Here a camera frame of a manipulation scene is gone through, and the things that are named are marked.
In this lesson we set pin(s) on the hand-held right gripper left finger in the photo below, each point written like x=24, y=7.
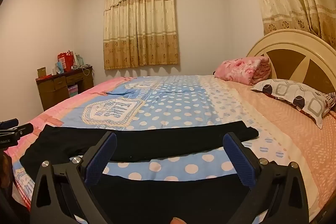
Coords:
x=101, y=158

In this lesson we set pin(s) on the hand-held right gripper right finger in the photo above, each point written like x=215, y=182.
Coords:
x=240, y=158

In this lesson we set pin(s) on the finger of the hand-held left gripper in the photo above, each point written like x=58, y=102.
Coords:
x=21, y=129

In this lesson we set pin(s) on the black garment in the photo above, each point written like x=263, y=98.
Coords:
x=157, y=140

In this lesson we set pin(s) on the brown wooden desk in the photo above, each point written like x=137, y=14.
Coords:
x=50, y=90

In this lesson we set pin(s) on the brown cardboard box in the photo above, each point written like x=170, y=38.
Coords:
x=41, y=72

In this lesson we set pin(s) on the stack of pastel boxes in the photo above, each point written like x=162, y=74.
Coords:
x=73, y=90

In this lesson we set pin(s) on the teal white box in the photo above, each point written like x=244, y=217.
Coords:
x=59, y=67

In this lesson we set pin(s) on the printed pink blue bed sheet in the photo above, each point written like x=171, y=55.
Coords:
x=183, y=103

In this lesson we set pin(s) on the white patterned pillow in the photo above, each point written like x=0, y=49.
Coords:
x=291, y=98

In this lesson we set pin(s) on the red gift bag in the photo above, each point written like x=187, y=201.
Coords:
x=67, y=61

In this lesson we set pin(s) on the folded pink floral blanket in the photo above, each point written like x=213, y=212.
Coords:
x=241, y=69

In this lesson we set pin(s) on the white teal paper bag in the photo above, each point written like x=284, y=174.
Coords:
x=78, y=60

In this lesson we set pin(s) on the cream brown headboard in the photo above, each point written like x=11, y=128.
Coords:
x=291, y=43

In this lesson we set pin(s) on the beige window curtain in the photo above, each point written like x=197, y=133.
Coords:
x=141, y=24

